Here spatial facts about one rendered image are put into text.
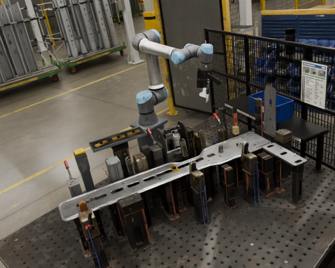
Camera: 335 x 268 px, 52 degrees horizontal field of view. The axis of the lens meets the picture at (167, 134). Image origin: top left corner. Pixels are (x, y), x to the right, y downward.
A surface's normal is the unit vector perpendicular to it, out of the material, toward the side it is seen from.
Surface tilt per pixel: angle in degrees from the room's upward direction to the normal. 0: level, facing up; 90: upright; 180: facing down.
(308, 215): 0
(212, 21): 91
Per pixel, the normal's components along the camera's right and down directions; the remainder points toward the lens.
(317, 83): -0.90, 0.30
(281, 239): -0.14, -0.89
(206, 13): -0.70, 0.40
